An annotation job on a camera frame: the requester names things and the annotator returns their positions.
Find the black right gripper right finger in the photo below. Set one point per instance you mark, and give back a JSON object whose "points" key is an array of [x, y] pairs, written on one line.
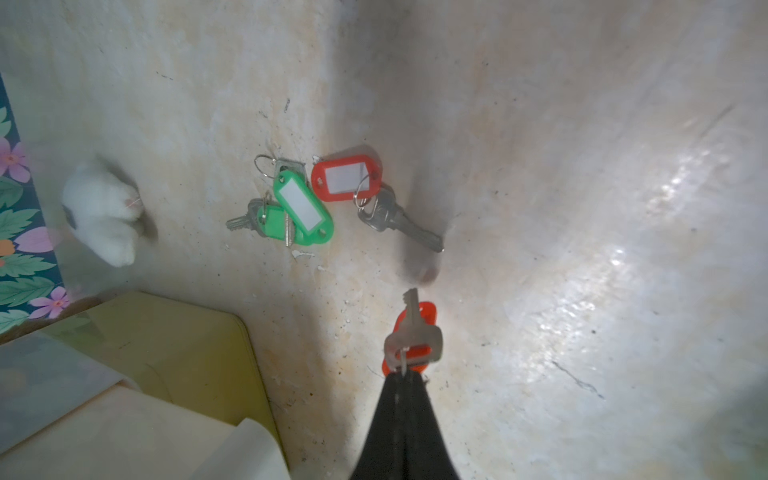
{"points": [[426, 455]]}

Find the green tagged key bunch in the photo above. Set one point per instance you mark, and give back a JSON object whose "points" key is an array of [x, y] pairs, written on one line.
{"points": [[291, 212]]}

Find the grey three-drawer cabinet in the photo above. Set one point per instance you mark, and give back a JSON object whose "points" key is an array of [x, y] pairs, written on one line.
{"points": [[43, 380]]}

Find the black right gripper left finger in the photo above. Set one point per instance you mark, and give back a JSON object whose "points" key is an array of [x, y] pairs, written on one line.
{"points": [[383, 454]]}

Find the yellow bottom drawer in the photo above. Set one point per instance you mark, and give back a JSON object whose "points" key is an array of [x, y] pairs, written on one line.
{"points": [[194, 357]]}

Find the red tagged key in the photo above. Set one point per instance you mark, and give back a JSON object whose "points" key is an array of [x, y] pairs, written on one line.
{"points": [[416, 340], [359, 179]]}

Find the white drawer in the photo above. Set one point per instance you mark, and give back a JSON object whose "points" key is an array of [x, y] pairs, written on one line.
{"points": [[125, 434]]}

